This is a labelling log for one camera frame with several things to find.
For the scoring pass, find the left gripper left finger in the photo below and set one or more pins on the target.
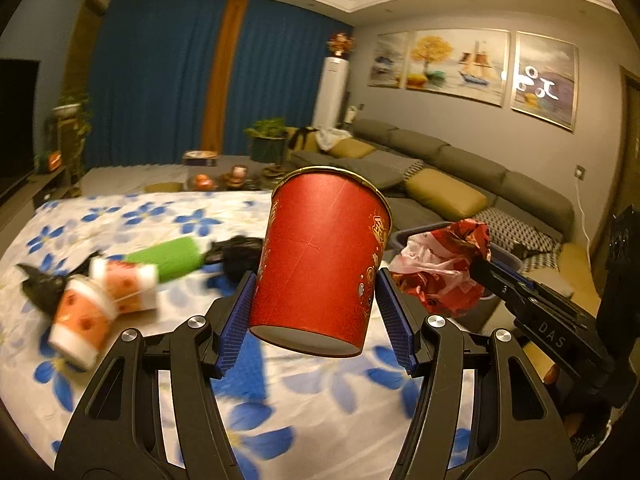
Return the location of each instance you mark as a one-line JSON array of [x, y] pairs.
[[116, 430]]

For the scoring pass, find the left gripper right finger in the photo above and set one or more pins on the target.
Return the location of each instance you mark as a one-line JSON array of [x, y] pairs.
[[482, 411]]

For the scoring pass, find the orange fruit paper cup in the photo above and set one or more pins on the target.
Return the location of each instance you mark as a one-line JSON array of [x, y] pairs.
[[82, 322]]

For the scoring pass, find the green foam net sleeve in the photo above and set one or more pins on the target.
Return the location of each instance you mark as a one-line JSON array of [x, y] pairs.
[[173, 259]]

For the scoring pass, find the red printed plastic bag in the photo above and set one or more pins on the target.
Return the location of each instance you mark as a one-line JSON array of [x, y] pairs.
[[434, 267]]

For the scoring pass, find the red paper cup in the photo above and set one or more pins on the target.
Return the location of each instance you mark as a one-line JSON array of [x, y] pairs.
[[326, 234]]

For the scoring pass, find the black white patterned cushion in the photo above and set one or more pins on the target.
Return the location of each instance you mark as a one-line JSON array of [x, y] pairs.
[[515, 236]]

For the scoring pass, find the black crumpled bag left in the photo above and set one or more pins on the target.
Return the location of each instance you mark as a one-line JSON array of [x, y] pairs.
[[45, 290]]

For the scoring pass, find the yellow cushion middle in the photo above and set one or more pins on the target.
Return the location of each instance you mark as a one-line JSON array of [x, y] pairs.
[[450, 198]]

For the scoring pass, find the yellow cushion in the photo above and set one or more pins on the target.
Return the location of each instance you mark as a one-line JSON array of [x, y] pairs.
[[450, 198], [351, 148]]

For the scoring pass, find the black plastic bag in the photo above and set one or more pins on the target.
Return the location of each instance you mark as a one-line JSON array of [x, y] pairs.
[[234, 257]]

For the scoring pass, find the grey sectional sofa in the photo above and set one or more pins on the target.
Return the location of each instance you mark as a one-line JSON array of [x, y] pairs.
[[509, 191]]

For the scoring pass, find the tv cabinet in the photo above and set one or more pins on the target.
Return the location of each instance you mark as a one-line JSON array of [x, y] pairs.
[[19, 207]]

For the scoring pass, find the far patterned cushion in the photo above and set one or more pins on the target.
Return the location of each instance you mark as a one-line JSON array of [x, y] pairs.
[[406, 166]]

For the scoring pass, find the right framed painting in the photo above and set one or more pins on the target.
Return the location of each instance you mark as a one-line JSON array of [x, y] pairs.
[[545, 79]]

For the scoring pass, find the grey flat cushion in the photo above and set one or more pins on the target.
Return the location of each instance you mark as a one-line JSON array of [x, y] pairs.
[[382, 177]]

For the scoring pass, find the orange glowing device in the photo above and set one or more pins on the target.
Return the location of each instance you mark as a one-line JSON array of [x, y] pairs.
[[51, 161]]

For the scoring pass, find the box on coffee table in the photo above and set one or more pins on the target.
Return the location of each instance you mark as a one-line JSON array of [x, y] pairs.
[[200, 158]]

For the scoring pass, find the sailboat tree painting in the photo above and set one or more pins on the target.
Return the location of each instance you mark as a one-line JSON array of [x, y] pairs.
[[469, 64]]

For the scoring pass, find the plant on tv stand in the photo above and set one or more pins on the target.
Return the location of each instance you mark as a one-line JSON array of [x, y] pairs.
[[69, 125]]

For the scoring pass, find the far yellow cushion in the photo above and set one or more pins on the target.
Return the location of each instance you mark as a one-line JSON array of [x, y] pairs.
[[351, 148]]

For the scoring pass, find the potted green plant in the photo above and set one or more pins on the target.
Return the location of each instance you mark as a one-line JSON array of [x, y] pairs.
[[267, 140]]

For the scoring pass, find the white cloth on sofa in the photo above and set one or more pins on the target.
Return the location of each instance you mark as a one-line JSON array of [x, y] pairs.
[[328, 138]]

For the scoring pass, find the small left painting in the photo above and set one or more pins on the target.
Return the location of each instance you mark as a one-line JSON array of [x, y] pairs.
[[389, 59]]

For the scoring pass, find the orange curtain strip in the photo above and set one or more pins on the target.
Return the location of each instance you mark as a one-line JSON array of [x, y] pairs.
[[212, 134]]

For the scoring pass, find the white standing air conditioner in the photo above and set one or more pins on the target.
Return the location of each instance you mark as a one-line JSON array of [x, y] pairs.
[[331, 92]]

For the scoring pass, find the black television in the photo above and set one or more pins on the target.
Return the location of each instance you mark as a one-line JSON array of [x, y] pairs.
[[18, 89]]

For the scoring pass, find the blue curtains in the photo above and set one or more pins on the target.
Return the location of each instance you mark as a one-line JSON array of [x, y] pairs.
[[150, 70]]

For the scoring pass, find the golden flower ornament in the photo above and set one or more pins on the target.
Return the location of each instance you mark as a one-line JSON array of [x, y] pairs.
[[340, 45]]

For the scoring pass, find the wall socket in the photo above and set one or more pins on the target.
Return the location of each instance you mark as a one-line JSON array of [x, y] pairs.
[[580, 172]]

